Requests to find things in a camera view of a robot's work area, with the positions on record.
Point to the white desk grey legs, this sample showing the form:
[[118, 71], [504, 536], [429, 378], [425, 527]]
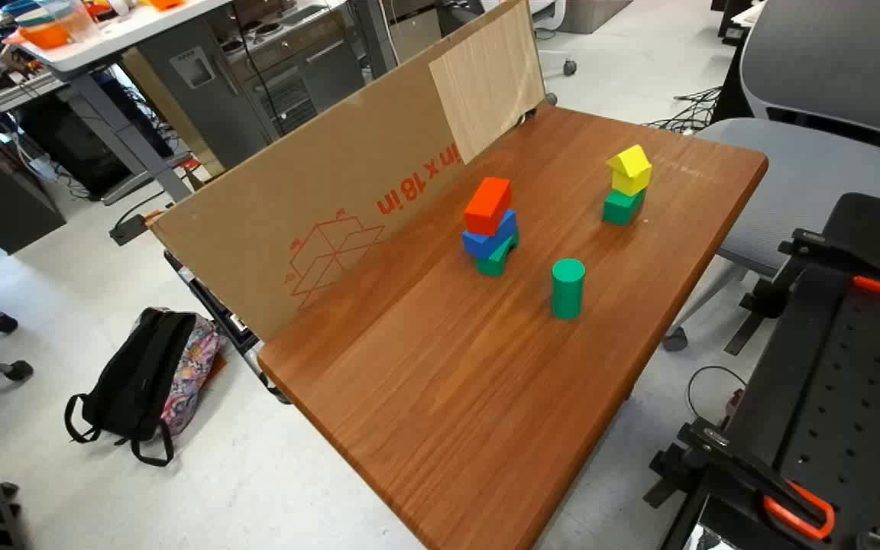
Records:
[[113, 34]]

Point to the yellow house-shaped block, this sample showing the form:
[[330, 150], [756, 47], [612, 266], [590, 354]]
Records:
[[631, 168]]

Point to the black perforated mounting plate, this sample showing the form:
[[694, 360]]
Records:
[[848, 387]]

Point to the grey metal cabinet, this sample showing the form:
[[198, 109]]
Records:
[[244, 77]]

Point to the grey office chair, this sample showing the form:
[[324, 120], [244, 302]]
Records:
[[818, 174]]

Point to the black backpack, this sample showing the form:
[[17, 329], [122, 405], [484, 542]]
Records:
[[139, 378]]

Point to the green block under blue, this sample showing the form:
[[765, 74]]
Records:
[[494, 263]]

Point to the orange foam block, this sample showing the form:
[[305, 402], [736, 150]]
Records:
[[487, 202]]

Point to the blue foam arch block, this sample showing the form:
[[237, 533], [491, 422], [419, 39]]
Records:
[[482, 246]]

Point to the brown cardboard panel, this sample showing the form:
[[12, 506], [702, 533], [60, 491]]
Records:
[[308, 193]]

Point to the green foam cube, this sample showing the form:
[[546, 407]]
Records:
[[622, 210]]

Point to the green foam cylinder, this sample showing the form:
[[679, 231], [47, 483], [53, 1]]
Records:
[[565, 292]]

